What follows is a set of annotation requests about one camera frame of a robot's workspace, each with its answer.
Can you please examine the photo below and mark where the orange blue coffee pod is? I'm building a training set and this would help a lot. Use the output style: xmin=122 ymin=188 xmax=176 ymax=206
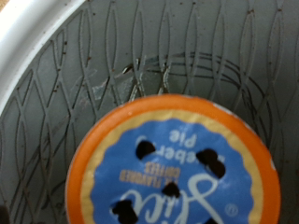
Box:
xmin=64 ymin=93 xmax=282 ymax=224

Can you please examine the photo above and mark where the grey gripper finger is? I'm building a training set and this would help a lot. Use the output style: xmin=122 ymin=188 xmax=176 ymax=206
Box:
xmin=0 ymin=204 xmax=10 ymax=224

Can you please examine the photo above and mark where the white two-tier turntable stand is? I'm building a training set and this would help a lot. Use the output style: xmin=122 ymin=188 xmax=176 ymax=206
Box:
xmin=0 ymin=0 xmax=299 ymax=224

